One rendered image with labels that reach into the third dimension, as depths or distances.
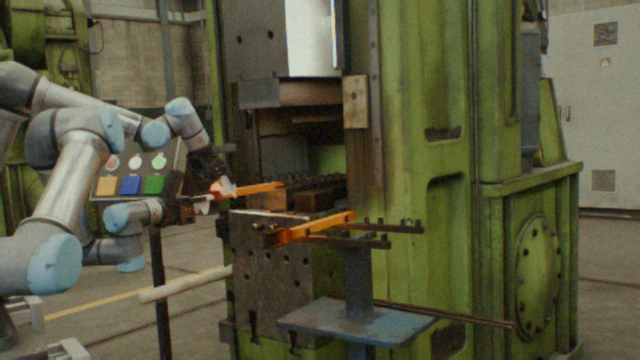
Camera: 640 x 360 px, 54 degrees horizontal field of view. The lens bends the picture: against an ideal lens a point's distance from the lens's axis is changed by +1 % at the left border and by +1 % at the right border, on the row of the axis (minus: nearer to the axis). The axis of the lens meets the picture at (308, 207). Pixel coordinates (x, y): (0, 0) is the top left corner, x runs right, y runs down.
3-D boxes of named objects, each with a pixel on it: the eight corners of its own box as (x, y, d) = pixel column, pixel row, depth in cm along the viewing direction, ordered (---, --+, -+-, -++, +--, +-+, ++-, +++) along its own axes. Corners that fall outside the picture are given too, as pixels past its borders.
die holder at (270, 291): (314, 350, 207) (307, 216, 201) (235, 329, 232) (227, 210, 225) (404, 305, 249) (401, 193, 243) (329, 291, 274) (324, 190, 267)
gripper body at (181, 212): (182, 221, 195) (149, 227, 186) (180, 193, 194) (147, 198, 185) (198, 222, 190) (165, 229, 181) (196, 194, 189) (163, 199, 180)
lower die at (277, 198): (286, 211, 214) (285, 186, 213) (245, 208, 227) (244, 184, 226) (358, 194, 246) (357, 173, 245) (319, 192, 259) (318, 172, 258)
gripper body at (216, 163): (198, 186, 199) (180, 154, 193) (215, 170, 204) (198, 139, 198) (214, 186, 194) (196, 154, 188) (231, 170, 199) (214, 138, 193)
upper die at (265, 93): (280, 106, 209) (278, 77, 208) (239, 109, 222) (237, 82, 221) (354, 103, 241) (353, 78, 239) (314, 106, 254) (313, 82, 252)
